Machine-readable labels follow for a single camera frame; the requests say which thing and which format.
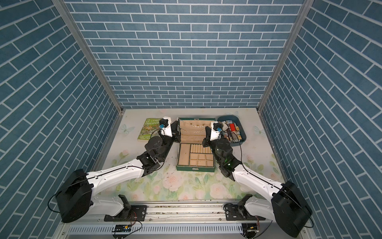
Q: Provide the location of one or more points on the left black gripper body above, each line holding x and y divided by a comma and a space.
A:
166, 143

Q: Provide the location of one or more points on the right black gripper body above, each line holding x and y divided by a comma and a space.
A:
214, 147

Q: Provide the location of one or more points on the green jewelry box beige lining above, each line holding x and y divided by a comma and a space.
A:
192, 156

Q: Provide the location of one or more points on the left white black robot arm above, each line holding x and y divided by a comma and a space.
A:
77, 196

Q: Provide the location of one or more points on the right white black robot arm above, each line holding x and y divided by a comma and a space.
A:
283, 202

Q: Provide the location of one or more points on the teal tray of small items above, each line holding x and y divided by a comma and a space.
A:
233, 130

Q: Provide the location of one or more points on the green treehouse paperback book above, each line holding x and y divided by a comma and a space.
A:
148, 130

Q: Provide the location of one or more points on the right circuit board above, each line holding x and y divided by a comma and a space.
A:
249, 227

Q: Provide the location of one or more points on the left green circuit board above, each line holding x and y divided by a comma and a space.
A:
122, 229

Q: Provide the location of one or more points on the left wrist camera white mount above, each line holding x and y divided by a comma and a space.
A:
165, 126

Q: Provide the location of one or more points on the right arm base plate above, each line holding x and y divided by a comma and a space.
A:
234, 212

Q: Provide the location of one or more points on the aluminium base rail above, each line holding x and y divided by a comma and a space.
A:
182, 212

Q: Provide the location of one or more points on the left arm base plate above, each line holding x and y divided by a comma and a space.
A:
134, 213

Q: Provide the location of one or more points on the white perforated cable duct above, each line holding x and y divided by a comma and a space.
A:
151, 229

